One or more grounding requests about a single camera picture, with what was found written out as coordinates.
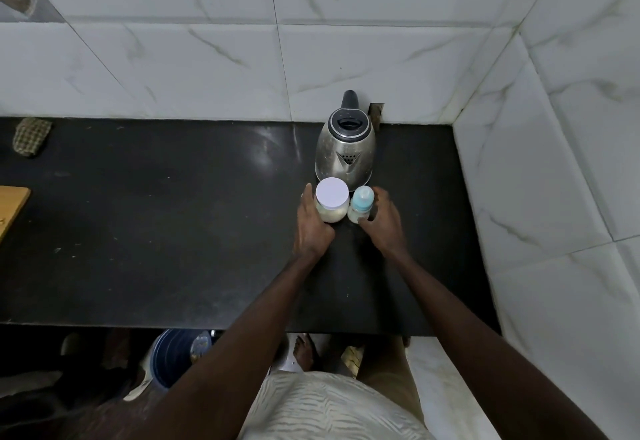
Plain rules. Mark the person's right hand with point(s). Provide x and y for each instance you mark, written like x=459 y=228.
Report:
x=387 y=229

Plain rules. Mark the person's left hand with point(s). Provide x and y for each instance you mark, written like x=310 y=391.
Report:
x=307 y=229

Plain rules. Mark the person's left thumb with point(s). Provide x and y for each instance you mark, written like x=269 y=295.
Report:
x=327 y=230

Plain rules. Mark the person's right thumb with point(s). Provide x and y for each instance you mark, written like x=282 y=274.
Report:
x=365 y=226

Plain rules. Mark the baby bottle with blue cap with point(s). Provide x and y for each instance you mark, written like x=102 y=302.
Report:
x=361 y=200

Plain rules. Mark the glass jar with white lid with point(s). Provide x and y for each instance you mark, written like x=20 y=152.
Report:
x=332 y=194

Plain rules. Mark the person's right forearm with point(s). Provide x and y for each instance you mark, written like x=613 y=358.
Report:
x=480 y=349

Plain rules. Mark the person's left forearm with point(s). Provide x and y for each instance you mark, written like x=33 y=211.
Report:
x=240 y=344

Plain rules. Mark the stainless steel electric kettle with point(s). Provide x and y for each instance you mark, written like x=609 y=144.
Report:
x=346 y=147

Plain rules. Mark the person's bare foot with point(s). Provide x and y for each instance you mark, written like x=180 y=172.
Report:
x=305 y=352

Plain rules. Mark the yellow sandal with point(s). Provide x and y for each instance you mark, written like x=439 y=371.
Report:
x=354 y=360

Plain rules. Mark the clear plastic bottle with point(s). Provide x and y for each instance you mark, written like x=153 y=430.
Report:
x=201 y=343

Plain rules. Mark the white striped shirt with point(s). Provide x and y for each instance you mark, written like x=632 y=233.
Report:
x=320 y=409

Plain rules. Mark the blue plastic bucket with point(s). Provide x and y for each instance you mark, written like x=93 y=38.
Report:
x=172 y=354

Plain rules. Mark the checkered kitchen cloth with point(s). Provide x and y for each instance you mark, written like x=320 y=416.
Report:
x=31 y=135

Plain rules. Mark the wooden cutting board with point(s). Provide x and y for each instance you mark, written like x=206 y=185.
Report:
x=11 y=207

